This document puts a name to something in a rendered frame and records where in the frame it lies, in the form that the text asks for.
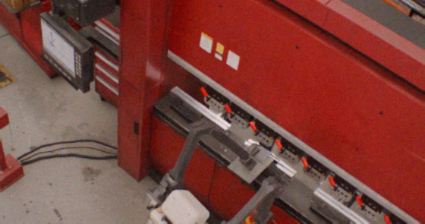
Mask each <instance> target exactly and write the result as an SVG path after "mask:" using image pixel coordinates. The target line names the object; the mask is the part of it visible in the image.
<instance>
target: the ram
mask: <svg viewBox="0 0 425 224"><path fill-rule="evenodd" d="M202 32H203V33H205V34H206V35H207V36H209V37H210V38H212V49H211V53H210V52H208V51H206V50H205V49H204V48H202V47H201V46H200V41H201V35H202ZM217 43H219V44H222V45H223V46H224V49H223V53H222V54H220V53H219V52H217V51H216V46H217ZM168 50H169V51H170V52H172V53H174V54H175V55H176V56H177V57H179V58H180V59H182V60H183V61H186V62H187V63H188V64H190V65H192V66H193V67H194V68H195V69H197V70H198V71H199V72H201V73H202V74H204V75H206V76H207V77H208V78H211V80H213V81H215V82H216V83H217V84H219V85H220V86H222V87H223V88H225V89H226V90H227V91H229V92H230V93H231V94H233V95H234V96H236V97H238V98H239V99H241V100H243V101H244V102H246V103H247V104H248V105H249V106H250V107H252V108H253V109H255V110H257V111H258V112H259V113H260V114H262V115H265V116H266V117H267V118H268V119H270V120H271V121H273V122H274V123H276V124H277V125H278V126H280V127H281V128H282V129H284V130H285V131H287V132H289V133H290V134H292V135H294V136H295V137H296V138H297V139H298V140H300V141H301V142H303V143H304V144H306V145H307V146H309V147H310V148H312V149H313V150H315V151H316V152H317V153H318V154H320V155H321V156H324V157H326V158H327V159H328V160H329V161H330V162H332V163H334V164H335V165H336V166H338V167H339V168H341V169H343V170H344V171H345V172H347V173H348V174H349V175H351V176H352V177H354V178H356V179H357V180H358V181H359V182H360V183H363V184H364V185H366V186H367V187H368V188H369V189H371V190H372V191H374V192H376V193H377V194H378V195H379V196H380V197H384V198H385V200H387V201H388V202H390V203H391V204H393V205H395V206H396V207H397V208H398V209H400V210H402V211H403V212H404V213H406V214H408V216H410V217H412V218H413V219H414V220H416V221H417V222H419V223H420V224H425V95H423V94H422V93H421V92H420V91H418V90H415V89H414V88H413V87H410V86H409V85H407V84H406V83H405V82H403V81H402V80H400V79H399V78H397V77H395V76H393V75H391V74H390V73H388V72H387V71H385V70H384V69H382V68H381V67H380V66H378V65H376V64H374V63H372V62H371V61H369V60H367V59H366V58H364V57H363V56H362V55H359V54H358V53H356V52H355V51H354V50H352V49H350V48H348V47H346V46H345V45H343V44H341V43H340V42H338V41H337V40H335V39H334V38H332V37H331V36H329V35H327V34H325V33H324V32H323V31H321V30H319V29H317V28H315V27H313V26H312V25H311V24H309V23H307V22H306V21H304V20H302V19H300V18H299V17H298V16H297V15H295V14H293V13H291V12H289V11H286V10H285V9H284V8H282V7H281V6H279V5H277V4H276V3H274V2H272V1H271V0H174V1H173V8H172V22H171V29H170V37H169V45H168ZM229 50H230V51H231V52H233V53H234V54H236V55H238V56H239V57H240V60H239V63H238V69H237V70H235V69H233V68H232V67H231V66H230V65H228V64H227V63H226V62H227V59H228V52H229ZM216 53H218V54H219V55H221V56H222V60H219V59H218V58H217V57H215V54H216ZM168 57H169V58H170V59H171V60H173V61H174V62H177V63H178V64H179V65H180V66H182V67H183V68H185V69H187V70H188V71H189V72H190V73H192V74H193V75H194V76H196V77H197V78H199V79H201V80H203V81H204V82H206V83H207V84H209V85H210V86H211V87H212V88H213V89H215V90H216V91H218V92H219V93H221V94H222V95H223V96H225V97H228V98H229V99H230V100H231V101H232V102H234V103H236V104H237V105H238V106H240V107H241V108H242V109H244V110H246V111H247V112H249V113H250V114H251V115H253V116H255V117H256V118H258V119H259V120H260V121H262V122H263V123H265V124H266V125H267V126H268V127H270V128H271V129H273V130H274V131H275V132H278V133H280V135H282V136H283V137H285V138H286V139H287V140H289V141H291V142H292V143H293V144H294V145H295V146H298V147H300V148H301V149H302V150H304V151H305V153H307V154H309V155H310V156H312V157H313V158H315V159H316V160H318V161H319V162H321V163H322V164H323V165H325V166H326V167H327V168H330V169H331V170H332V171H334V173H336V174H337V175H339V176H341V177H343V179H345V180H346V181H348V182H350V184H352V185H354V186H355V187H357V188H358V189H359V190H361V191H362V192H364V193H365V194H367V195H368V196H370V197H371V198H372V199H373V200H376V201H377V202H378V203H379V204H381V205H382V206H384V207H385V208H387V209H388V210H389V211H390V212H392V213H394V214H395V215H396V216H398V217H399V218H401V219H403V220H404V221H405V222H407V224H414V223H412V222H411V221H410V220H408V219H407V218H406V217H403V216H402V215H401V214H400V213H398V212H397V211H395V210H393V209H392V208H391V207H390V206H389V205H386V204H384V203H383V202H382V201H381V200H379V199H378V198H376V197H374V196H373V195H372V194H371V193H370V192H369V191H365V189H363V188H362V187H361V186H359V185H358V184H356V183H354V182H353V181H352V180H351V179H349V178H348V177H347V176H344V175H343V174H342V173H340V172H339V171H338V170H336V169H335V168H334V167H331V166H330V165H328V164H327V163H326V162H325V161H323V160H322V159H320V158H319V157H316V155H314V154H313V153H311V152H310V151H309V150H307V149H306V148H305V147H303V146H301V145H300V144H298V143H296V142H295V141H294V140H293V139H291V138H290V137H289V136H287V135H286V134H284V133H283V132H281V131H280V130H278V129H277V128H275V127H273V126H272V125H271V124H270V123H268V122H267V121H266V120H264V119H263V118H261V117H260V116H258V115H256V114H254V113H253V112H251V111H250V110H249V109H248V108H247V107H245V106H243V105H242V104H240V103H239V102H238V101H237V100H235V99H233V98H232V97H230V96H229V95H228V94H226V93H224V92H223V91H221V90H220V89H219V88H218V87H216V86H214V85H213V84H211V83H210V82H209V81H208V80H207V79H205V78H202V77H201V76H200V75H198V74H196V73H195V72H194V71H193V70H191V69H190V68H189V67H187V66H186V65H184V64H183V63H181V62H179V61H177V60H176V59H175V58H174V57H172V56H171V55H169V54H168Z"/></svg>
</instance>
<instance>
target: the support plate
mask: <svg viewBox="0 0 425 224"><path fill-rule="evenodd" d="M250 157H251V158H252V159H254V158H255V157H252V156H250ZM239 159H240V157H238V158H237V159H235V160H234V161H233V162H232V163H231V164H230V165H229V167H228V168H229V169H230V170H232V171H233V172H234V173H235V174H236V175H238V176H239V177H241V178H242V179H244V180H245V181H246V182H247V183H249V184H250V183H251V182H252V181H253V180H254V179H255V178H256V177H257V176H258V175H259V174H260V173H261V172H262V171H263V170H264V169H265V168H266V166H268V165H269V164H270V163H271V162H272V161H273V160H274V159H273V158H272V157H270V156H267V157H266V158H265V159H264V160H263V162H262V163H261V162H259V161H257V160H258V159H257V158H255V159H254V160H255V161H257V165H256V166H254V168H253V169H252V170H251V171H250V170H249V169H247V167H244V166H243V165H242V164H240V163H239V162H238V160H239Z"/></svg>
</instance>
